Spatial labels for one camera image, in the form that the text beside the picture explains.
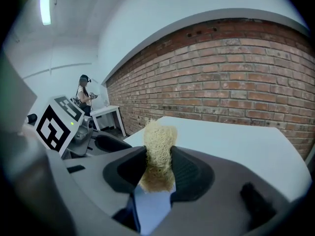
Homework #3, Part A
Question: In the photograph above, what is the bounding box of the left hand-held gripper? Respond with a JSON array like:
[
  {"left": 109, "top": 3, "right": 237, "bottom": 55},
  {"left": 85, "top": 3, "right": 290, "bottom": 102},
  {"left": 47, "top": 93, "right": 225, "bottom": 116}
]
[{"left": 35, "top": 95, "right": 134, "bottom": 160}]

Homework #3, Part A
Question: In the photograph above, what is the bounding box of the big blue plate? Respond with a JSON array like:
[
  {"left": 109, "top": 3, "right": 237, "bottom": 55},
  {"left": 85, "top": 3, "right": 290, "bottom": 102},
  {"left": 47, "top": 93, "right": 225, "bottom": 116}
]
[{"left": 113, "top": 184, "right": 177, "bottom": 236}]

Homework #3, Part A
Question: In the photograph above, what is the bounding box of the beige noodle clump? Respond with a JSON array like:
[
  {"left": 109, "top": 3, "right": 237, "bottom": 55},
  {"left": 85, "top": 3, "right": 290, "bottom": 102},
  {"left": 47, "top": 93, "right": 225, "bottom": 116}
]
[{"left": 139, "top": 118, "right": 178, "bottom": 193}]

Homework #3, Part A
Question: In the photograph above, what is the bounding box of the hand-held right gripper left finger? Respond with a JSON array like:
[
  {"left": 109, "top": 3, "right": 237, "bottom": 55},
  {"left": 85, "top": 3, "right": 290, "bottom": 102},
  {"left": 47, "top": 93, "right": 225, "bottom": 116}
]
[{"left": 63, "top": 145, "right": 149, "bottom": 218}]

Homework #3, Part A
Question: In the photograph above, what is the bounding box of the small white side table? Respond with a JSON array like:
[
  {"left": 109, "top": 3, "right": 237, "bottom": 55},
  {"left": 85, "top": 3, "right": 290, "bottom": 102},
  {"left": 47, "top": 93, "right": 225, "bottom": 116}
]
[{"left": 90, "top": 105, "right": 127, "bottom": 138}]

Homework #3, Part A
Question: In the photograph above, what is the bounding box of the white square table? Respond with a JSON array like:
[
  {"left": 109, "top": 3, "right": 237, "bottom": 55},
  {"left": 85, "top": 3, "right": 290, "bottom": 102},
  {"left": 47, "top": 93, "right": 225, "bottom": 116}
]
[{"left": 123, "top": 116, "right": 313, "bottom": 236}]

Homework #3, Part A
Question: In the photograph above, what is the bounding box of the ceiling tube light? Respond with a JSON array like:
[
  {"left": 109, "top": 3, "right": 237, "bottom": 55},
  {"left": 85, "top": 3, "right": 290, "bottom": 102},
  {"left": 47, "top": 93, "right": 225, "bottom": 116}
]
[{"left": 39, "top": 0, "right": 52, "bottom": 26}]

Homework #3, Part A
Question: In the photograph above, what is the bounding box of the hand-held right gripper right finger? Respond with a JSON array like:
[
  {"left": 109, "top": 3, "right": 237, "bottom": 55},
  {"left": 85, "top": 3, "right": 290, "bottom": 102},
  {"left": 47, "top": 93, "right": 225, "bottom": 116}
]
[{"left": 157, "top": 145, "right": 297, "bottom": 236}]

